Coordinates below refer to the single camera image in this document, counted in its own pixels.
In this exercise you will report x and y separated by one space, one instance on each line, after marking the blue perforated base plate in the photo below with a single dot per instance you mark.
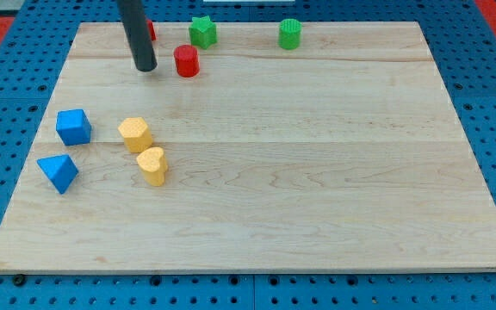
33 53

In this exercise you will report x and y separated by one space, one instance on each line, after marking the red cylinder block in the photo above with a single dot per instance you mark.
187 61

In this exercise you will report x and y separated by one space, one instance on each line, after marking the green star block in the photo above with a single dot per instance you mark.
203 32

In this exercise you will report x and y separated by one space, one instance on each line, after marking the yellow heart block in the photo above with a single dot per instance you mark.
153 165

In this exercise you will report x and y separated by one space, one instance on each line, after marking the red block behind rod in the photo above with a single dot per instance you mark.
151 30

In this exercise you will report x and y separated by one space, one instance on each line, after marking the blue cube block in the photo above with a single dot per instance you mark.
73 127

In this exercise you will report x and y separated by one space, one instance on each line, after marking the wooden board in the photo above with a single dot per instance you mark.
345 155

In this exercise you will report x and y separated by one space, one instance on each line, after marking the yellow hexagon block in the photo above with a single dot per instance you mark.
136 134

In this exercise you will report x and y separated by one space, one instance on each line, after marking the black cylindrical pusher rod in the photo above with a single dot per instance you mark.
140 42

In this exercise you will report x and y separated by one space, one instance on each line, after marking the blue triangle block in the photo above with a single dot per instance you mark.
60 170

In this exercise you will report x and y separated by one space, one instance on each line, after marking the green cylinder block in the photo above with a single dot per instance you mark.
289 37

